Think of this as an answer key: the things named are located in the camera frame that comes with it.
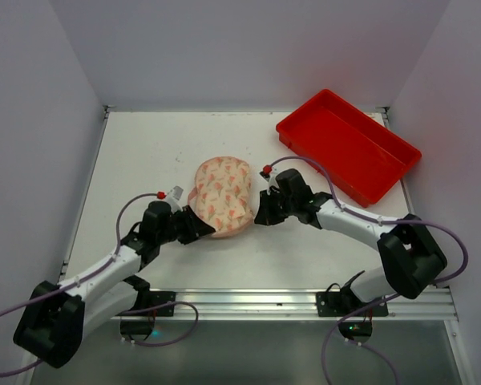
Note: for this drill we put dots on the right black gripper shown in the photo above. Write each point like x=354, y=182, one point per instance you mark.
x=272, y=208

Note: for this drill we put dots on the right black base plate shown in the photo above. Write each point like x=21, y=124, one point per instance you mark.
x=336, y=302

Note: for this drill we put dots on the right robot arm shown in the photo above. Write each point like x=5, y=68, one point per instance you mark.
x=411, y=258

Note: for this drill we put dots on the floral fabric laundry bag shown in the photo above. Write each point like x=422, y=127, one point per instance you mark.
x=221, y=195

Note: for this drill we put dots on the red plastic tray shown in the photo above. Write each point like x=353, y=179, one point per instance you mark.
x=362, y=157

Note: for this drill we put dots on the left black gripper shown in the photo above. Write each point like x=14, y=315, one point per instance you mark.
x=190, y=225

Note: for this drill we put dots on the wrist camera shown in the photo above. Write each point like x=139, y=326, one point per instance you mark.
x=174, y=194
x=269, y=174

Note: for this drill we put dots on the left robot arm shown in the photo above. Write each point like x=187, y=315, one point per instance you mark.
x=58, y=317

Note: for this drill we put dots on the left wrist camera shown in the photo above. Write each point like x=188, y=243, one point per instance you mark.
x=174, y=194

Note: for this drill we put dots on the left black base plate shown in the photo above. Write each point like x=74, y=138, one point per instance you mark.
x=154, y=302

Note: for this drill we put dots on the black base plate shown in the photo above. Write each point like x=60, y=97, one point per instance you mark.
x=154, y=302
x=336, y=302

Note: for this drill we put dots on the aluminium front rail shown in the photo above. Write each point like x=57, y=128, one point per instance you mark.
x=302, y=305

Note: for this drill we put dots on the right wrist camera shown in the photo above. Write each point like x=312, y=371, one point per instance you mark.
x=269, y=174

